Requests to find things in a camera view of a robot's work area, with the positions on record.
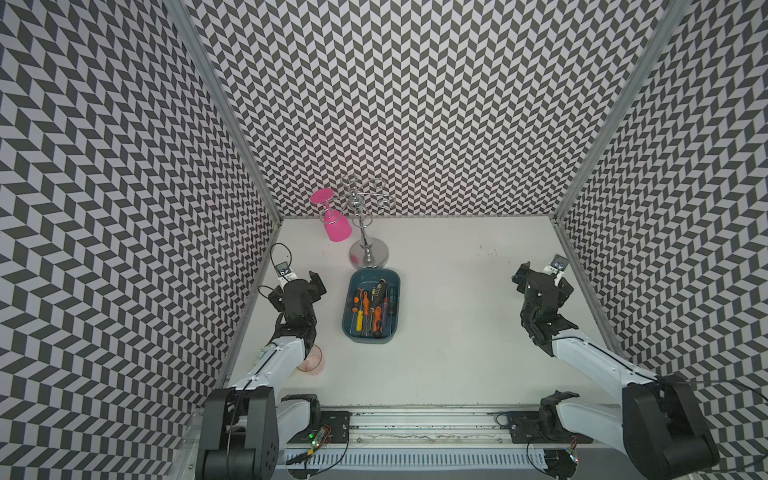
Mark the orange handled screwdriver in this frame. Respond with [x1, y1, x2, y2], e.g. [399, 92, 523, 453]
[356, 288, 370, 315]

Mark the orange black long screwdriver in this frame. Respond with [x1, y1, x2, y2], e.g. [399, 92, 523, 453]
[373, 306, 384, 338]

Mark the orange black small screwdriver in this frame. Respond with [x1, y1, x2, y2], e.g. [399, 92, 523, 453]
[351, 295, 360, 320]

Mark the yellow slim screwdriver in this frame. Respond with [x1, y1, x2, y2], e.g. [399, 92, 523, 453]
[355, 309, 365, 334]

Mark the purple red screwdriver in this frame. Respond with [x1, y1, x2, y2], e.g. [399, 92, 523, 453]
[381, 297, 390, 329]

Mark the green black screwdriver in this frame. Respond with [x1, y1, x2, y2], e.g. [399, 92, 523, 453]
[386, 287, 397, 332]

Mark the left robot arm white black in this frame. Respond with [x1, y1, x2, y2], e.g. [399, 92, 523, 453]
[195, 266, 327, 479]

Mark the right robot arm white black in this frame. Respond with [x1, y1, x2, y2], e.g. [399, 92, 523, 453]
[512, 256, 720, 479]

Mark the teal plastic storage box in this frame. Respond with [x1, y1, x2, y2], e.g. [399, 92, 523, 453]
[342, 269, 401, 344]

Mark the clear pink plastic cup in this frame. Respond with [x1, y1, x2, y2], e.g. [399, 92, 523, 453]
[297, 345, 325, 375]

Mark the chrome glass holder stand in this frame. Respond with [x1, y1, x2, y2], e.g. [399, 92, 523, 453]
[341, 176, 389, 270]

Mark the pink plastic wine glass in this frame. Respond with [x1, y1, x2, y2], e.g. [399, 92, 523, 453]
[310, 188, 352, 243]

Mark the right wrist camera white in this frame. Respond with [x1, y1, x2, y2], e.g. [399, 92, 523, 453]
[546, 254, 569, 286]

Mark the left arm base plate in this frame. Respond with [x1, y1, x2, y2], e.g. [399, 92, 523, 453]
[291, 410, 351, 444]

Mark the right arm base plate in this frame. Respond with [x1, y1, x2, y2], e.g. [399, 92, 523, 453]
[503, 409, 574, 444]

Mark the aluminium front rail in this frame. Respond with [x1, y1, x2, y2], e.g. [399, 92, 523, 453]
[179, 407, 691, 451]

